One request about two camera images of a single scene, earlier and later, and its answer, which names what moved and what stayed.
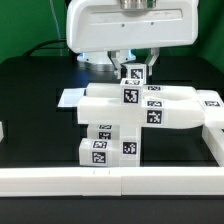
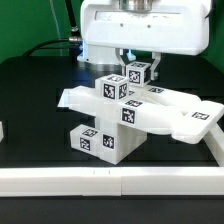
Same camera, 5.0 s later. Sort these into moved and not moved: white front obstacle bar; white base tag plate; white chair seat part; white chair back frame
Moved: white chair back frame; white chair seat part
Not moved: white front obstacle bar; white base tag plate
